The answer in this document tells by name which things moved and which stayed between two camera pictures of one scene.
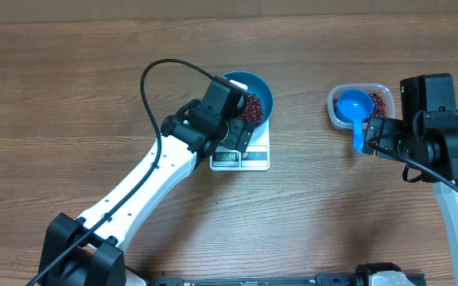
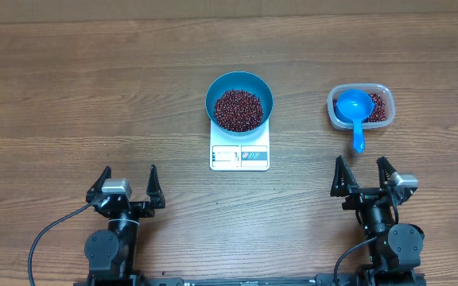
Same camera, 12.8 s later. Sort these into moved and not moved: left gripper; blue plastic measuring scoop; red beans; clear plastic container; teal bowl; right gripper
Moved: right gripper; left gripper
Not moved: red beans; clear plastic container; blue plastic measuring scoop; teal bowl
